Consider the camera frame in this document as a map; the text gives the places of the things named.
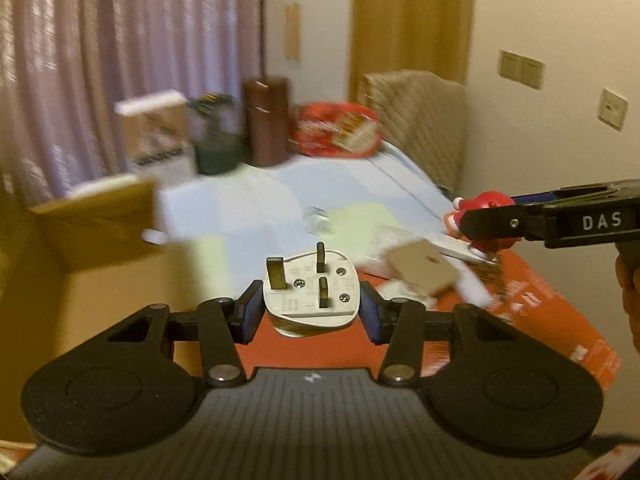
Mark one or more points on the purple curtain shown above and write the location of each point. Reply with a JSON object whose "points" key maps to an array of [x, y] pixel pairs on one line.
{"points": [[66, 63]]}

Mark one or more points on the large open cardboard box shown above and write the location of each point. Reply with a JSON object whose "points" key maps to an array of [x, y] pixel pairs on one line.
{"points": [[101, 229]]}

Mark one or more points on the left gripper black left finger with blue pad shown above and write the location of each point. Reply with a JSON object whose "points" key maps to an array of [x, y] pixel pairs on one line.
{"points": [[223, 323]]}

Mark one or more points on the red pig figurine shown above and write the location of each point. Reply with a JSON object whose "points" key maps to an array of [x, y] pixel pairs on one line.
{"points": [[487, 199]]}

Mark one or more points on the small green white salve jar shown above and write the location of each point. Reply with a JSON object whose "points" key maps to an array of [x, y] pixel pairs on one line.
{"points": [[317, 221]]}

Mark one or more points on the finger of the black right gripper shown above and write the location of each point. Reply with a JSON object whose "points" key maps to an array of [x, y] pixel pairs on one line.
{"points": [[500, 223], [535, 198]]}

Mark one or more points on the wall power socket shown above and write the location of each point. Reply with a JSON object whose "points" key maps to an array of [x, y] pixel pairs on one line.
{"points": [[612, 109]]}

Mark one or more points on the green glass jar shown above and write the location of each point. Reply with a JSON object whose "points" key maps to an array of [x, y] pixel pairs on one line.
{"points": [[213, 123]]}

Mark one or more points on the white product box with photo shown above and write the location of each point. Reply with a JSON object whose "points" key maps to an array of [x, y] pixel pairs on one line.
{"points": [[157, 142]]}

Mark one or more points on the red instant rice meal box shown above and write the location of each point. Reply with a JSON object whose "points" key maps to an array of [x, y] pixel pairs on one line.
{"points": [[336, 130]]}

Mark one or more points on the wooden door frame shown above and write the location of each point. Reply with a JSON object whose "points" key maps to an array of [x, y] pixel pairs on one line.
{"points": [[388, 35]]}

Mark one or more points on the beige quilted chair cushion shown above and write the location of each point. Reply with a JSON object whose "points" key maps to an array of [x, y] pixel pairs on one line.
{"points": [[425, 116]]}

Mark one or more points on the white tube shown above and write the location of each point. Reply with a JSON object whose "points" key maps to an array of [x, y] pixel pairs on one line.
{"points": [[386, 238]]}

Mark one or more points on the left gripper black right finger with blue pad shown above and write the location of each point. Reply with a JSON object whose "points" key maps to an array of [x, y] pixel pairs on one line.
{"points": [[399, 323]]}

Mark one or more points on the beige square card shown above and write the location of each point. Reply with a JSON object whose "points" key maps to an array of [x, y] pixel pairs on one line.
{"points": [[421, 266]]}

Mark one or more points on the person's right hand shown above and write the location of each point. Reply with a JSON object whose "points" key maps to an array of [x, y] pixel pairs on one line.
{"points": [[630, 284]]}

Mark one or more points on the brown metal canister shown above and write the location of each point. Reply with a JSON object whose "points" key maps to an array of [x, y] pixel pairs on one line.
{"points": [[267, 121]]}

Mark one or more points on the white UK power plug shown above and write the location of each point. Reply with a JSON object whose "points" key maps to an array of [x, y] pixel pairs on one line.
{"points": [[312, 293]]}

